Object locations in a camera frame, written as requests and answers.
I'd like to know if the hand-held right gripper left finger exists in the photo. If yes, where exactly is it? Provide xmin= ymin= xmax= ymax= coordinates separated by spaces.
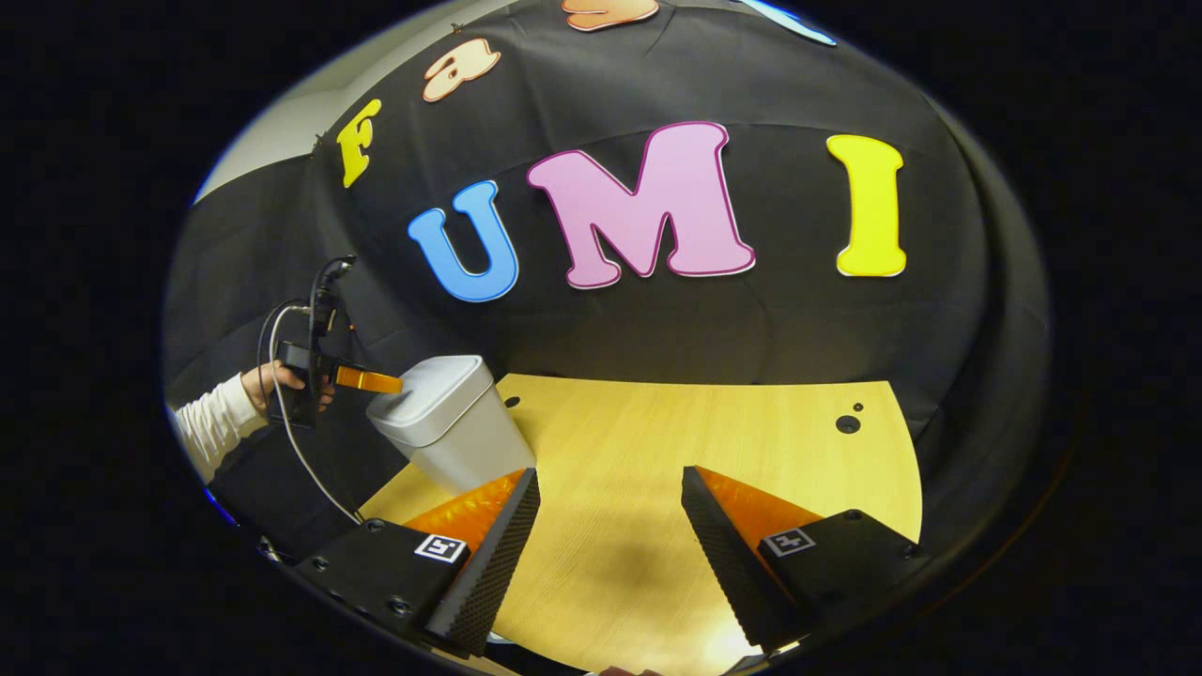
xmin=291 ymin=468 xmax=544 ymax=658

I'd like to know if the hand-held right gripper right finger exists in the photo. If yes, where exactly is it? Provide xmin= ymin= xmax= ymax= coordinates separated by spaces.
xmin=680 ymin=466 xmax=935 ymax=655

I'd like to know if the white desktop garbage bin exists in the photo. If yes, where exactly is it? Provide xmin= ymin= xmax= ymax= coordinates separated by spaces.
xmin=365 ymin=355 xmax=536 ymax=497

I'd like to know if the wooden desktop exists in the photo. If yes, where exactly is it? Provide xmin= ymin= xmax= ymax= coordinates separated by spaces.
xmin=360 ymin=374 xmax=924 ymax=676

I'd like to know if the black backdrop cloth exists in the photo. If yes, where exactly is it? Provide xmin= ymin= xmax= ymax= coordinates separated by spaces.
xmin=164 ymin=0 xmax=1051 ymax=564

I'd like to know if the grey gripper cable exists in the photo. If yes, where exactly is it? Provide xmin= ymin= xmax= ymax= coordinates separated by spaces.
xmin=256 ymin=299 xmax=365 ymax=527

